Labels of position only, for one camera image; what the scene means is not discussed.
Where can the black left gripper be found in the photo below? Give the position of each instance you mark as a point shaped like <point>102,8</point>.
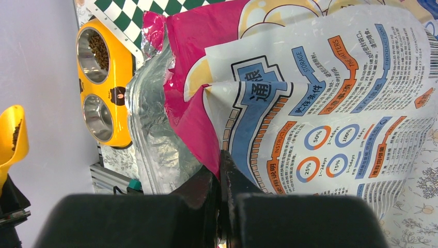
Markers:
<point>13,213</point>

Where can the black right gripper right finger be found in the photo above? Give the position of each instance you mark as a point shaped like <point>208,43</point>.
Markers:
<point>252,218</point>

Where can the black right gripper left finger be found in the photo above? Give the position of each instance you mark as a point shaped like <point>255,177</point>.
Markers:
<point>185,217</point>

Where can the yellow plastic scoop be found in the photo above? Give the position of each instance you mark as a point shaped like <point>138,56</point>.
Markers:
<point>14,139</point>

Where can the cat food bag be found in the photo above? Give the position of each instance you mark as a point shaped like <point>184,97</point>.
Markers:
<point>308,97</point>

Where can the yellow double pet bowl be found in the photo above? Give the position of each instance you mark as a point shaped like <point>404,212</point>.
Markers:
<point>105,67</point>

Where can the floral tablecloth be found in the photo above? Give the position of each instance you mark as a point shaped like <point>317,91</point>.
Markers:
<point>412,219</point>

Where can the green white checkered board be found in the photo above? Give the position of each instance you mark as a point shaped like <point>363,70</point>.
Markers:
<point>124,18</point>

